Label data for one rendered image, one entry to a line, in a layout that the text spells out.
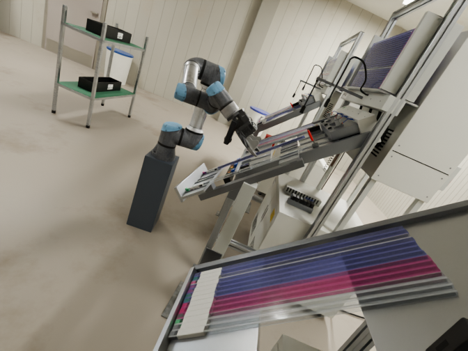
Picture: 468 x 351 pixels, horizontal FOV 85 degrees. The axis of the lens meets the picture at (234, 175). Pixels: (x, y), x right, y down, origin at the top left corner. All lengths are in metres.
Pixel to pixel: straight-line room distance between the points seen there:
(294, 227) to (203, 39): 4.80
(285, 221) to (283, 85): 4.49
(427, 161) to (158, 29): 5.34
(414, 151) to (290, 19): 4.65
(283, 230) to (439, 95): 0.99
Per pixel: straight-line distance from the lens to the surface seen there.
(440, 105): 1.50
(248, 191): 1.08
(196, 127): 1.62
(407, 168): 1.52
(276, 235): 1.56
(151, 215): 1.85
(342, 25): 6.02
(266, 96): 5.74
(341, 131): 1.41
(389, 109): 1.37
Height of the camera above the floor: 1.25
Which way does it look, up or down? 22 degrees down
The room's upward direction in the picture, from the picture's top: 24 degrees clockwise
